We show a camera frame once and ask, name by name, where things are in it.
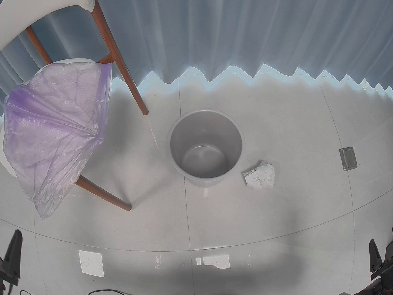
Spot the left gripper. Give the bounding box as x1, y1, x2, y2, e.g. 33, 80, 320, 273
0, 230, 23, 295

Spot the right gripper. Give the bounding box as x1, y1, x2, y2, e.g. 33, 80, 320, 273
353, 228, 393, 295

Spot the white paper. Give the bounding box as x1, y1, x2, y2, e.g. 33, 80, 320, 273
243, 162, 276, 190

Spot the purple plastic bag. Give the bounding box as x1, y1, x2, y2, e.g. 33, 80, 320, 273
3, 63, 112, 220

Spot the white trash bin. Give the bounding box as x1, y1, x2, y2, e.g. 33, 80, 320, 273
167, 109, 246, 187

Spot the white cushioned wooden chair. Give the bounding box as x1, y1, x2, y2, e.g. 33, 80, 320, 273
0, 0, 149, 211

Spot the white curtain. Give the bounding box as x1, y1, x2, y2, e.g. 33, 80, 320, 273
0, 0, 393, 96

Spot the black cable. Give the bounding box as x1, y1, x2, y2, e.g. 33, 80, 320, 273
88, 289, 133, 295

